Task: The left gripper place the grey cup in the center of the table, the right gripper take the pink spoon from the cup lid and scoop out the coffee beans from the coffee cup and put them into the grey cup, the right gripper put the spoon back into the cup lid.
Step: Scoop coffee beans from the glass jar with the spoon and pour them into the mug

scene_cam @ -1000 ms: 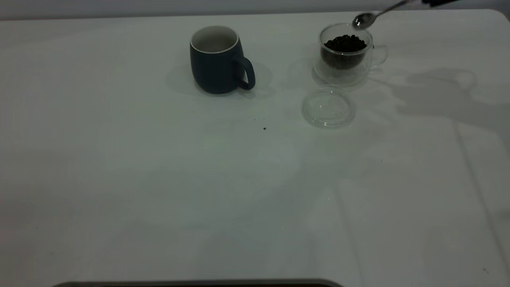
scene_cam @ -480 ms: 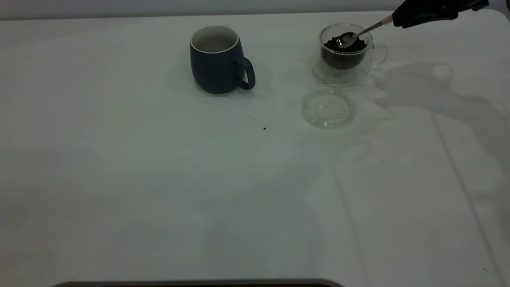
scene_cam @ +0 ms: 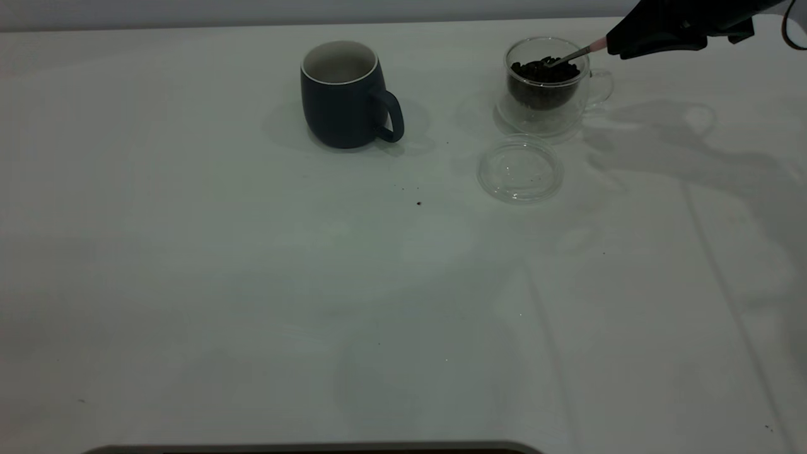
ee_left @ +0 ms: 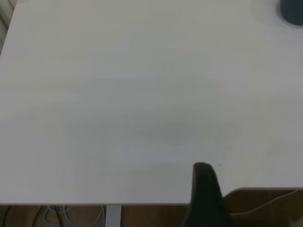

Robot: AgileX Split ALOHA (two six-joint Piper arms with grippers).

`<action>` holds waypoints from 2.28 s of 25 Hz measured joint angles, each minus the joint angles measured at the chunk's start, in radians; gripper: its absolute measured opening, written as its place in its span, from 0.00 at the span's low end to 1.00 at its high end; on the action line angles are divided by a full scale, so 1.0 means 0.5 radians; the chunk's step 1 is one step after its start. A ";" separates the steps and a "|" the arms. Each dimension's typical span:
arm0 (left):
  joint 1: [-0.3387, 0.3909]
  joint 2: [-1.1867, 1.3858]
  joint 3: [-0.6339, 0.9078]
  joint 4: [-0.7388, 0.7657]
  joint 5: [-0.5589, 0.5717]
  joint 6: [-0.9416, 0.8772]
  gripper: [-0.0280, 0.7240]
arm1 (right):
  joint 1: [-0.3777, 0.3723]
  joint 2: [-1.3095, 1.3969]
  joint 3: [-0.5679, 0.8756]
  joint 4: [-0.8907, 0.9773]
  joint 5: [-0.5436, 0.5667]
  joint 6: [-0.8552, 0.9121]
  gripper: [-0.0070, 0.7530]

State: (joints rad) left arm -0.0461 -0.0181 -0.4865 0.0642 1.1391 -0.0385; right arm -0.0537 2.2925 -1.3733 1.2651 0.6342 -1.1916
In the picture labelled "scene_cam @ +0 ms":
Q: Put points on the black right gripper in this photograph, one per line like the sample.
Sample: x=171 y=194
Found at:
x=725 y=16

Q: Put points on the dark grey ceramic mug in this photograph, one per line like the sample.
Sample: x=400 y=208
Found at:
x=340 y=113

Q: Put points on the pile of coffee beans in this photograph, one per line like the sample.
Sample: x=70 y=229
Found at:
x=542 y=85

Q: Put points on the clear round glass dish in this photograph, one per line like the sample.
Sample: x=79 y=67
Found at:
x=520 y=183

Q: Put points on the clear double-wall glass cup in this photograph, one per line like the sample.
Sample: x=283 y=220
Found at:
x=536 y=126

